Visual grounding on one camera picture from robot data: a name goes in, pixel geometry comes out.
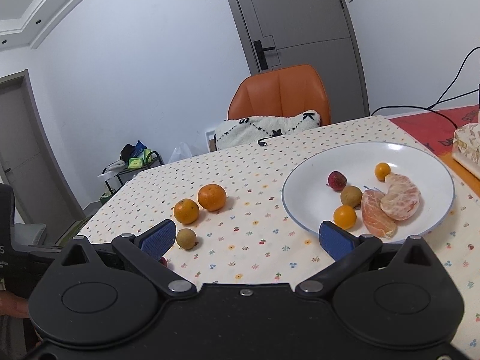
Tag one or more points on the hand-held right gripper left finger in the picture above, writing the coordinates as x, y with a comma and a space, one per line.
159, 237

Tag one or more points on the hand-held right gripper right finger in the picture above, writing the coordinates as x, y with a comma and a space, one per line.
335, 242

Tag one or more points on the kumquat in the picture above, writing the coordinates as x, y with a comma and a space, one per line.
345, 217
382, 171

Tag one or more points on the brown longan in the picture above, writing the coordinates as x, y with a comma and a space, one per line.
350, 196
186, 238

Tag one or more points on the small tangerine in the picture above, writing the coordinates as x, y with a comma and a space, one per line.
186, 211

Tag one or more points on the pinkish peeled orange piece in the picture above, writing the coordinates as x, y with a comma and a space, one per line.
375, 215

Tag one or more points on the large tangerine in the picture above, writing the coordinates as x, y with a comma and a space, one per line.
212, 197

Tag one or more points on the pale peeled orange piece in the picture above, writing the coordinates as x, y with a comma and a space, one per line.
401, 200

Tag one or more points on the white plate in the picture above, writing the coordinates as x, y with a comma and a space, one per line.
423, 168

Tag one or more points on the person's left hand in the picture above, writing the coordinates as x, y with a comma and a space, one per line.
13, 305

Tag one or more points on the green bag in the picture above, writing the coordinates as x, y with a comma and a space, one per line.
105, 195

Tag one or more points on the black rack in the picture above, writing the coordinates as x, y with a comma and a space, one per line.
123, 171

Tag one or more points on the green yellow packets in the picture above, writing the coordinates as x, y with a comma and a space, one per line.
138, 160

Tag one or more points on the brown grey door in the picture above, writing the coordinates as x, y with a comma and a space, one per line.
30, 138

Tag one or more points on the white cloth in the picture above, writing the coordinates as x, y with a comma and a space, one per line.
112, 168

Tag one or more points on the translucent plastic bag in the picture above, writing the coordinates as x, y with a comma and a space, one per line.
180, 155

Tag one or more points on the floral tablecloth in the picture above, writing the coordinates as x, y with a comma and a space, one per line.
243, 232

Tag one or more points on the black cloth item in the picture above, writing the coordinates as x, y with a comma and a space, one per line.
127, 152

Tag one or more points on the blue packet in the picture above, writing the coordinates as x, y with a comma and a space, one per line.
140, 146

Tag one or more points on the white cushion with black pattern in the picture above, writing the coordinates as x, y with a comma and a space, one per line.
243, 131

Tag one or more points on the red orange printed table mat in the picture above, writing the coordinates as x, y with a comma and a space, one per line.
420, 127

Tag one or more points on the orange chair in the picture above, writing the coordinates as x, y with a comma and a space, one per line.
277, 90

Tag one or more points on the patterned tissue box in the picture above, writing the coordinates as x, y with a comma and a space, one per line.
468, 146

